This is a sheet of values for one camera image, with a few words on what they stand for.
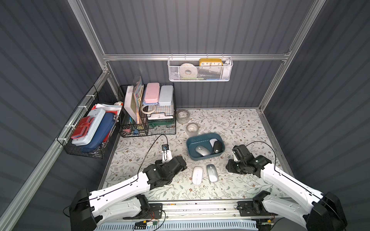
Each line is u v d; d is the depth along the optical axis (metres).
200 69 0.89
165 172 0.57
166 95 0.98
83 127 0.63
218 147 0.94
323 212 0.39
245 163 0.62
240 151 0.64
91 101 0.77
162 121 0.94
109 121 0.70
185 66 0.82
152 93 0.97
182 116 1.16
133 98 0.89
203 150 0.95
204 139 1.00
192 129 1.08
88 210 0.40
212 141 0.99
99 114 0.69
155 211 0.73
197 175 0.83
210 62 0.87
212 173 0.85
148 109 0.95
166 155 0.67
